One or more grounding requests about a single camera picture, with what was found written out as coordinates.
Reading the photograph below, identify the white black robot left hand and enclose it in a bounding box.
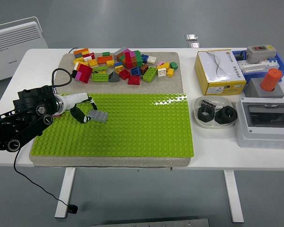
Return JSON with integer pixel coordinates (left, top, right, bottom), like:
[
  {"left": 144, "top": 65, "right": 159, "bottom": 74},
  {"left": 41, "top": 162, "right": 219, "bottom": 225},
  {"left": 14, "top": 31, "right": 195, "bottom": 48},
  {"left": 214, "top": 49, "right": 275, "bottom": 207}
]
[{"left": 63, "top": 92, "right": 98, "bottom": 124}]

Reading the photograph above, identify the grey eight-stud toy brick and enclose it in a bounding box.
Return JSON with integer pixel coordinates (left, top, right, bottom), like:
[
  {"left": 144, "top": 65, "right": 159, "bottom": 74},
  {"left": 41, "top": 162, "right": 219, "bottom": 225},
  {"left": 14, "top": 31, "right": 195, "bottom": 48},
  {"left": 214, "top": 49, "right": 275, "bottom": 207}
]
[{"left": 88, "top": 109, "right": 109, "bottom": 123}]

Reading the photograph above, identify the large red toy brick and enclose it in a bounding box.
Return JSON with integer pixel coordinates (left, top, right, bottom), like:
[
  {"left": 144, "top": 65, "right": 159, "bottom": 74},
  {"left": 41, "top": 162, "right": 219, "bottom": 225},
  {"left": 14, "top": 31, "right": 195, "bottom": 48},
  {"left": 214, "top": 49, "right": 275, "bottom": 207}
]
[{"left": 77, "top": 63, "right": 93, "bottom": 84}]

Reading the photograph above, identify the grey slope toy brick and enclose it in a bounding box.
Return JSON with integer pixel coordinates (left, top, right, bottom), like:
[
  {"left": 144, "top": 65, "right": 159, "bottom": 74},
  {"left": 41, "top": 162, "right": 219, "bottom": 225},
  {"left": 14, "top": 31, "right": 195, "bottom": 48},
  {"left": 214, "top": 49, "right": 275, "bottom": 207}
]
[{"left": 108, "top": 71, "right": 121, "bottom": 83}]

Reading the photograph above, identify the orange eight-stud toy brick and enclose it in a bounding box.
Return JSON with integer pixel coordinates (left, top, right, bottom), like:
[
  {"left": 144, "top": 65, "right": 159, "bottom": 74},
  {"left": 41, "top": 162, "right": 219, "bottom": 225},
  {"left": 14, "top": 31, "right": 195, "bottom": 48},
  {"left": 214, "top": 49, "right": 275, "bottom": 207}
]
[{"left": 97, "top": 56, "right": 114, "bottom": 65}]

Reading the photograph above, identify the red four-stud toy brick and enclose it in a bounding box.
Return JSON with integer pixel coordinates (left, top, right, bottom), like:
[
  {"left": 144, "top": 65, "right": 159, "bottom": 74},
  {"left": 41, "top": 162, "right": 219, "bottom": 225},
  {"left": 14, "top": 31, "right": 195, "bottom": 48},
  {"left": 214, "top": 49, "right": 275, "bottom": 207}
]
[{"left": 119, "top": 69, "right": 131, "bottom": 80}]

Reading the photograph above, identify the brown-orange toy brick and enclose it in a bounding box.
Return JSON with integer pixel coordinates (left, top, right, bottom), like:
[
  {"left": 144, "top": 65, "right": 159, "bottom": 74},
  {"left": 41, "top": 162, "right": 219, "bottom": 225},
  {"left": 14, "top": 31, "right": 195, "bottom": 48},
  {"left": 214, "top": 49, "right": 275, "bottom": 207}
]
[{"left": 115, "top": 53, "right": 126, "bottom": 68}]

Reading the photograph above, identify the green studded baseplate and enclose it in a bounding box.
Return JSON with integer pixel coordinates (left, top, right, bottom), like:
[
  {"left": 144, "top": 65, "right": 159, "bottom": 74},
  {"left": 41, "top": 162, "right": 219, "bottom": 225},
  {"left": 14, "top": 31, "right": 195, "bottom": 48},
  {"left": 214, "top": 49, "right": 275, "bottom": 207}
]
[{"left": 29, "top": 93, "right": 195, "bottom": 158}]

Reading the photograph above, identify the tall red toy brick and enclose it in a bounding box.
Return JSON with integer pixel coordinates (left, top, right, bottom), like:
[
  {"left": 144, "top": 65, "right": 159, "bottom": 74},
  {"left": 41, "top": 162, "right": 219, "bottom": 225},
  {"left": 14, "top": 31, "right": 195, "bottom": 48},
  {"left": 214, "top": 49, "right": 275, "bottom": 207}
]
[{"left": 124, "top": 52, "right": 133, "bottom": 70}]

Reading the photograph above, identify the large grey toy brick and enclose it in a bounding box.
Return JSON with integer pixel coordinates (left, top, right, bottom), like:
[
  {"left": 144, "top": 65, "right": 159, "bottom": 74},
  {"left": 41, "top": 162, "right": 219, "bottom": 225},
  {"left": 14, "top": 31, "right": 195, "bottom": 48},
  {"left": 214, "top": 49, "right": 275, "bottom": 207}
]
[{"left": 113, "top": 46, "right": 130, "bottom": 57}]

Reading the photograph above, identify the pink stacked toy brick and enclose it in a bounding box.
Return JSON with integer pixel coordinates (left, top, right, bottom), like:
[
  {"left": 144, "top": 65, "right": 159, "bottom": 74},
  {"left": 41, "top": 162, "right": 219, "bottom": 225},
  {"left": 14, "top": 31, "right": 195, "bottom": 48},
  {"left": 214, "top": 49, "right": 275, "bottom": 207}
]
[{"left": 123, "top": 48, "right": 137, "bottom": 58}]

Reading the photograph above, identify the tall green toy brick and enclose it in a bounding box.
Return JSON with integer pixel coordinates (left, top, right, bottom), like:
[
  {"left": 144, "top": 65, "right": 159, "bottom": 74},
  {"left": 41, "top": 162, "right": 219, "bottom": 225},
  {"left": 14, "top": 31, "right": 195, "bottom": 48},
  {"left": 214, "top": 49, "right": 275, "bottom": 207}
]
[{"left": 133, "top": 50, "right": 144, "bottom": 68}]

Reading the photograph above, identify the lime green framed brick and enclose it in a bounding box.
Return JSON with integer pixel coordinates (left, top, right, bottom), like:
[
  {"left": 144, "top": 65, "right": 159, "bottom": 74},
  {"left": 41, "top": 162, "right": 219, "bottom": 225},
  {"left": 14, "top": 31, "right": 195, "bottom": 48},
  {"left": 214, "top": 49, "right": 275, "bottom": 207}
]
[{"left": 91, "top": 73, "right": 109, "bottom": 83}]

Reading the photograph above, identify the grey-brown mat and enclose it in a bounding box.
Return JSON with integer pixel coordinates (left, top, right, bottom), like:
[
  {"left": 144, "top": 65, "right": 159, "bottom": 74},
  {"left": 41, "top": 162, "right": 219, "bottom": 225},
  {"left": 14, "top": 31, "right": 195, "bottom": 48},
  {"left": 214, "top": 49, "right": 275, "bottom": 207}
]
[{"left": 29, "top": 51, "right": 192, "bottom": 168}]

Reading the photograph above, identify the lime green long brick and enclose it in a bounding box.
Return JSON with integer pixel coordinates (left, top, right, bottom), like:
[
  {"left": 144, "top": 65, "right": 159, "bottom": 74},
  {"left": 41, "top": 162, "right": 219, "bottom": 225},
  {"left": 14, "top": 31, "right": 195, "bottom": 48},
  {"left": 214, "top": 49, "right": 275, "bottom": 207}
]
[{"left": 142, "top": 67, "right": 158, "bottom": 83}]

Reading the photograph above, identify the white panel heater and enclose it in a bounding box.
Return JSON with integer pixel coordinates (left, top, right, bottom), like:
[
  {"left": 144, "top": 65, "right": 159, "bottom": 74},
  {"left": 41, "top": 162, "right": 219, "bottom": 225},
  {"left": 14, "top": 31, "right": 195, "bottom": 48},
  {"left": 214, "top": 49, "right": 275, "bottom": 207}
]
[{"left": 0, "top": 16, "right": 49, "bottom": 92}]

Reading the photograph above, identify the white table leg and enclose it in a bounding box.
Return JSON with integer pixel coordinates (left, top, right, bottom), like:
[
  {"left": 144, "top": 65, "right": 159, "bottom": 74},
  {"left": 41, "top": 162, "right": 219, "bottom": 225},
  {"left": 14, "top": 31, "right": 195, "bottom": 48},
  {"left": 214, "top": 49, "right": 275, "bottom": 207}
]
[
  {"left": 54, "top": 167, "right": 76, "bottom": 218},
  {"left": 223, "top": 169, "right": 244, "bottom": 223}
]

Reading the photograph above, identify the small black hex nut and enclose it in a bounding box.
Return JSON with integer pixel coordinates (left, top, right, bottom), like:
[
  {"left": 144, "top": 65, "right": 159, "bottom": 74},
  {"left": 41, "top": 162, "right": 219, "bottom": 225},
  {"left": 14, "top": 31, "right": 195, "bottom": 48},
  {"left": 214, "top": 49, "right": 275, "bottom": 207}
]
[{"left": 197, "top": 105, "right": 215, "bottom": 123}]

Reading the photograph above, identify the small black printed card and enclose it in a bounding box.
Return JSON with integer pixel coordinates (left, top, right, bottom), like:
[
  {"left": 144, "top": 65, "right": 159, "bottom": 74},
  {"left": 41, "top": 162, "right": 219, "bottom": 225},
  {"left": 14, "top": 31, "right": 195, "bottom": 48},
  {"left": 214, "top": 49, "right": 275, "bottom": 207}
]
[{"left": 201, "top": 98, "right": 216, "bottom": 108}]

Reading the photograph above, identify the big black hex nut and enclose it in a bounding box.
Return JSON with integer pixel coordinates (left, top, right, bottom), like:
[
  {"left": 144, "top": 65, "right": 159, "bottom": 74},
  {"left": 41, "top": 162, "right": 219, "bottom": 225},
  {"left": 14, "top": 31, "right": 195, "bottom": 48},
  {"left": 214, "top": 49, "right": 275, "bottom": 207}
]
[{"left": 214, "top": 106, "right": 238, "bottom": 125}]

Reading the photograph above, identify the grey metal plate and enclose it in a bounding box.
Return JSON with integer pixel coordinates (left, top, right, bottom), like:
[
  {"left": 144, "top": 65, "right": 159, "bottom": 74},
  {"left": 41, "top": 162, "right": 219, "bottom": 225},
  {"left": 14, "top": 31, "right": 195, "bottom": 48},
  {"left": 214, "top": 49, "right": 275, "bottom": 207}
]
[{"left": 91, "top": 218, "right": 210, "bottom": 227}]

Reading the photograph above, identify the yellow white cardboard box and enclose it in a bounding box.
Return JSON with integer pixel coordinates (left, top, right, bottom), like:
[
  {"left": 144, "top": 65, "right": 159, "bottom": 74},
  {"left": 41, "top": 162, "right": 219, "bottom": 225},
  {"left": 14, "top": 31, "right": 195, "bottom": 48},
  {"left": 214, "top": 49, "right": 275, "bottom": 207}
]
[{"left": 194, "top": 49, "right": 247, "bottom": 96}]

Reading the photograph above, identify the white dish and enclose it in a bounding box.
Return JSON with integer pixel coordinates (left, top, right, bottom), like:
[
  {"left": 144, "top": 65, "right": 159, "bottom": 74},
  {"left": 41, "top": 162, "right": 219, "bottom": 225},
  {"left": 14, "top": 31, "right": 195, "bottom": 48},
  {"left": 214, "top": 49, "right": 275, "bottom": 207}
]
[{"left": 193, "top": 96, "right": 234, "bottom": 130}]

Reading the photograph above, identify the grey holder block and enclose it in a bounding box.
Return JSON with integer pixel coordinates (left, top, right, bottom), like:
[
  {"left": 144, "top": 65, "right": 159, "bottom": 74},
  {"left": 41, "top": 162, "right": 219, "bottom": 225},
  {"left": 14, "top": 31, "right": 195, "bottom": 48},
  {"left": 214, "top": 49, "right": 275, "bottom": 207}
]
[{"left": 244, "top": 78, "right": 284, "bottom": 99}]

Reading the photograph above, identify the white terminal strip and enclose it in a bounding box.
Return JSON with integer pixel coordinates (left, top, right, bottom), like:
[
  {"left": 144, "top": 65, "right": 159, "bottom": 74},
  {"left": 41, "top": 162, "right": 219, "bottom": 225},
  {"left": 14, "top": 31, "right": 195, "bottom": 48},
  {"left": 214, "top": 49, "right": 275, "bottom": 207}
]
[{"left": 236, "top": 58, "right": 281, "bottom": 74}]

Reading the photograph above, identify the blue plastic tray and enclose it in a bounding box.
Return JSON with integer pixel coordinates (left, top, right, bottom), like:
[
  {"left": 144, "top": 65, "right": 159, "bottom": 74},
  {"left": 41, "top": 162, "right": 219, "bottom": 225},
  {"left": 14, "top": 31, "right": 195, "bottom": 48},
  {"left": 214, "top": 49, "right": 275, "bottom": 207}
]
[{"left": 231, "top": 48, "right": 284, "bottom": 83}]

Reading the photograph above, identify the orange cylinder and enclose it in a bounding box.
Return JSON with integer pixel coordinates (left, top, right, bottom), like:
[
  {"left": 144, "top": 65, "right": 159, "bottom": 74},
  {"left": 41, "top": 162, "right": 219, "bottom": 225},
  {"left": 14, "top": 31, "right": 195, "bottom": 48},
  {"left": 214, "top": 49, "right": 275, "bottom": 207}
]
[{"left": 259, "top": 68, "right": 283, "bottom": 92}]

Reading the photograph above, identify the black cord with plug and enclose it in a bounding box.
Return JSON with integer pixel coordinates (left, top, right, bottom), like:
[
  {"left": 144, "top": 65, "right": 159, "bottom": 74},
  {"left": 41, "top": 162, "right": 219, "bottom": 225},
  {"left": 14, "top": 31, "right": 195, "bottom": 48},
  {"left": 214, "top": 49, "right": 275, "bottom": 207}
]
[{"left": 13, "top": 141, "right": 79, "bottom": 214}]

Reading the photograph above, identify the grey push-button switch box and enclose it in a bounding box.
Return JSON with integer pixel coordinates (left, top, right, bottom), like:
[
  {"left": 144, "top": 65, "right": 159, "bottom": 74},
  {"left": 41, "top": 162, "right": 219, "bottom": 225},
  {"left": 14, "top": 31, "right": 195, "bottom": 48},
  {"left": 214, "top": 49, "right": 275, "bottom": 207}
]
[{"left": 245, "top": 44, "right": 277, "bottom": 64}]

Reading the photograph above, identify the grey enclosure with clear lid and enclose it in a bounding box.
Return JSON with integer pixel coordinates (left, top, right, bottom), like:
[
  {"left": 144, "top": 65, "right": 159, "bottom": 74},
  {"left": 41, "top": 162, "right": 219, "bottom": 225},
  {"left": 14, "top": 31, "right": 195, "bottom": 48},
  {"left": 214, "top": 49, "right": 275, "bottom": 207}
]
[{"left": 235, "top": 97, "right": 284, "bottom": 149}]

